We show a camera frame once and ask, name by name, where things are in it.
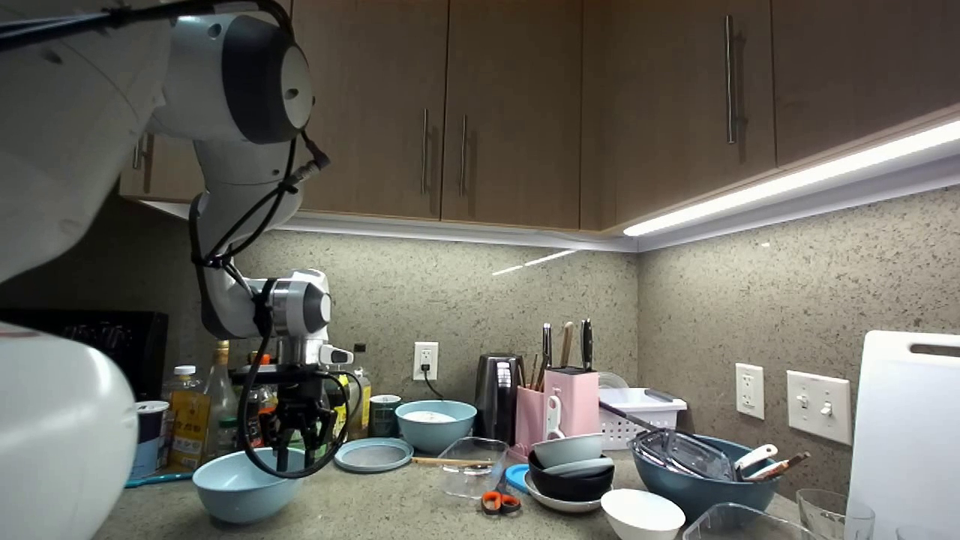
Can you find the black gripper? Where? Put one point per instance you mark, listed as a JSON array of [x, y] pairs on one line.
[[307, 395]]

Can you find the black electric kettle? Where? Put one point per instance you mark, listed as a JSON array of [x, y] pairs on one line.
[[495, 395]]

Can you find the stacked dark bowls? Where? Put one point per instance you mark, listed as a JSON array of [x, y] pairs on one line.
[[571, 469]]

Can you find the small white bowl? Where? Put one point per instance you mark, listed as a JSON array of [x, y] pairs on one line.
[[637, 514]]

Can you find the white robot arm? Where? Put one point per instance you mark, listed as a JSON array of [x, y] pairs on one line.
[[82, 86]]

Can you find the light blue bowl with contents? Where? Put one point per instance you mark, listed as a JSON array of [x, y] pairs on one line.
[[434, 423]]

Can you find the pink knife block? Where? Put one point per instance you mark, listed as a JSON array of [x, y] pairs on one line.
[[567, 403]]

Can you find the white plastic basket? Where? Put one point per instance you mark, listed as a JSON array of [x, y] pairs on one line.
[[625, 408]]

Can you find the white cutting board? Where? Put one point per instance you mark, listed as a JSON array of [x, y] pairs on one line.
[[906, 435]]

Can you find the light blue plate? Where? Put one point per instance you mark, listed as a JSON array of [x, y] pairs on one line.
[[372, 455]]

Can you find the orange black scissors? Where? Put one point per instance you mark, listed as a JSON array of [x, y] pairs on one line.
[[495, 503]]

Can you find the white light switch plate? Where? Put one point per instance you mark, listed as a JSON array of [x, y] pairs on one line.
[[821, 406]]

